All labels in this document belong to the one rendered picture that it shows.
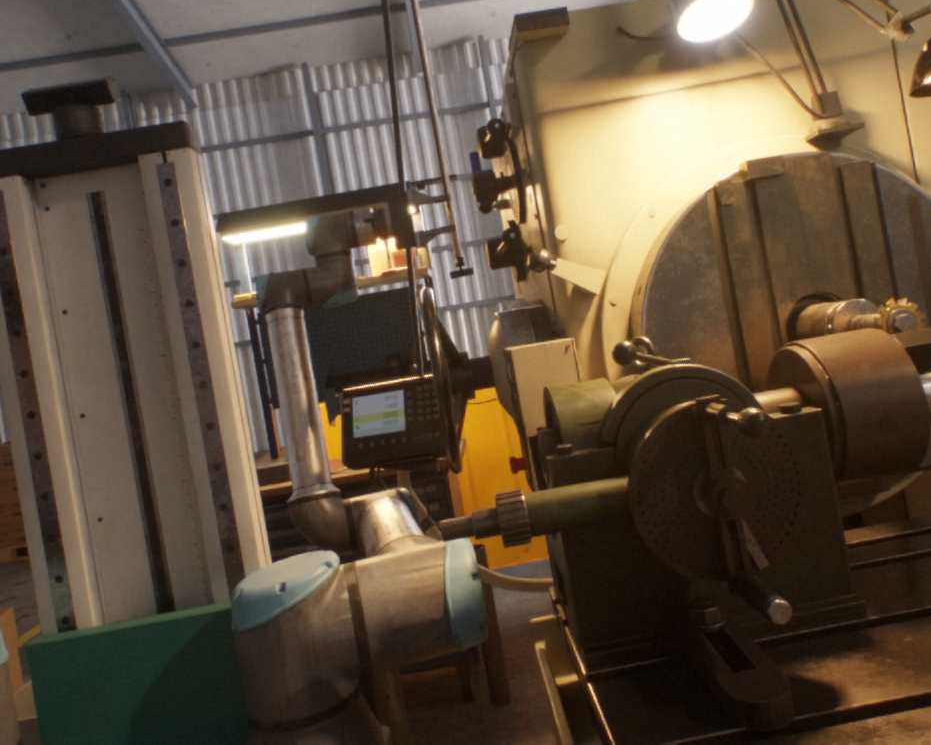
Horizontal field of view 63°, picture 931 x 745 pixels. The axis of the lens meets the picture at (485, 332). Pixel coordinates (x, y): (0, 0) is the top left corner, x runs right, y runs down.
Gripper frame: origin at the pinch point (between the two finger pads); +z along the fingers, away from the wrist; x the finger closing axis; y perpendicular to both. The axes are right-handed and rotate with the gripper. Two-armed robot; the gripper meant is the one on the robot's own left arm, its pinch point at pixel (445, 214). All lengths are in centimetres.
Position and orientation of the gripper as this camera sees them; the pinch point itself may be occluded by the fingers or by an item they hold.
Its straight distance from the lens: 188.4
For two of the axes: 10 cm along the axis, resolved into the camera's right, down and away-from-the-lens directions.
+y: -0.5, 0.2, 10.0
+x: 1.7, 9.9, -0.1
